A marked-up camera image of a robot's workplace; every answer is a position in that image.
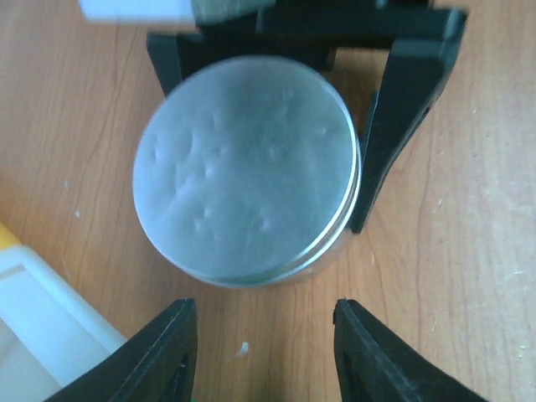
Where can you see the white translucent plastic bin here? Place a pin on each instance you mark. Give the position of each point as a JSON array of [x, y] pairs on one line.
[[50, 336]]

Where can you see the white round lid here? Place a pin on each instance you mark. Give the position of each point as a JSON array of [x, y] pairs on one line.
[[244, 166]]

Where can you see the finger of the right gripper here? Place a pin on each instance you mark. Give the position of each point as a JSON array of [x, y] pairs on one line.
[[164, 55]]

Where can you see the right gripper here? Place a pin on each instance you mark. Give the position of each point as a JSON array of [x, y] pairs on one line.
[[425, 39]]

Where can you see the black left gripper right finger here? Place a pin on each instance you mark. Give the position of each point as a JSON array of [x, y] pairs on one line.
[[374, 364]]

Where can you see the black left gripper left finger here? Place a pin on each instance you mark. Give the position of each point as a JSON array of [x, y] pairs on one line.
[[157, 364]]

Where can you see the yellow plastic bin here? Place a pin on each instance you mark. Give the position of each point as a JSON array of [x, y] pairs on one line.
[[7, 238]]

